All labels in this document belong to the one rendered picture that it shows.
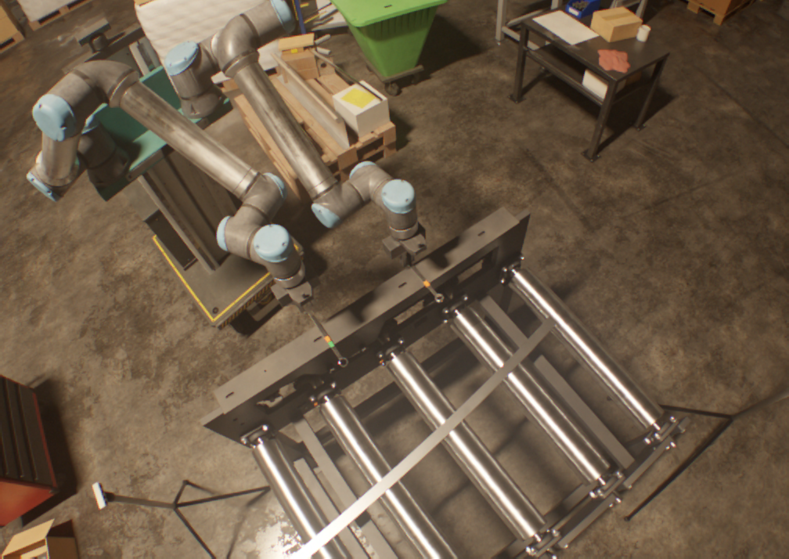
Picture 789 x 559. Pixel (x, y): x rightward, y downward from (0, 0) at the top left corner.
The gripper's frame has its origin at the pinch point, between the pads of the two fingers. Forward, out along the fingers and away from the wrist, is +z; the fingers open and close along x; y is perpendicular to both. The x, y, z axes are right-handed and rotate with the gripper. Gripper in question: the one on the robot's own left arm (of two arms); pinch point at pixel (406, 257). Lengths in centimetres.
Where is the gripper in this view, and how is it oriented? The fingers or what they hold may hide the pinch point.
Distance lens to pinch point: 154.5
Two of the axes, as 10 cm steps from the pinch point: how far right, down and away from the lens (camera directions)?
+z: 0.6, 5.3, 8.5
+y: -5.8, -6.7, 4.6
